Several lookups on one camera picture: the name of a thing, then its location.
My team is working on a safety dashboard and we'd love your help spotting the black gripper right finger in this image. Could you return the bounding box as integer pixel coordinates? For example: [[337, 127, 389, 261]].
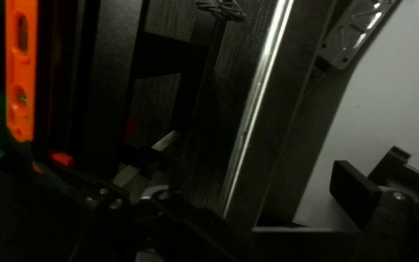
[[329, 159, 419, 262]]

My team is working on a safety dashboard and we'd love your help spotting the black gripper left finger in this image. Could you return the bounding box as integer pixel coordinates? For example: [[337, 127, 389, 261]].
[[40, 165, 139, 262]]

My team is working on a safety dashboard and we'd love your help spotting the black tool cabinet drawer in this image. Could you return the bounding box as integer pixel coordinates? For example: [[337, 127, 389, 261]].
[[171, 0, 419, 230]]

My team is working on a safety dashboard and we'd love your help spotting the grey metal plate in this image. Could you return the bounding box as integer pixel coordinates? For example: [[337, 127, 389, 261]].
[[318, 0, 404, 70]]

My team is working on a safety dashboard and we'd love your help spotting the black clamp orange handle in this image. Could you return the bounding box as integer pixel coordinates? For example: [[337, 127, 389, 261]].
[[49, 150, 76, 169]]

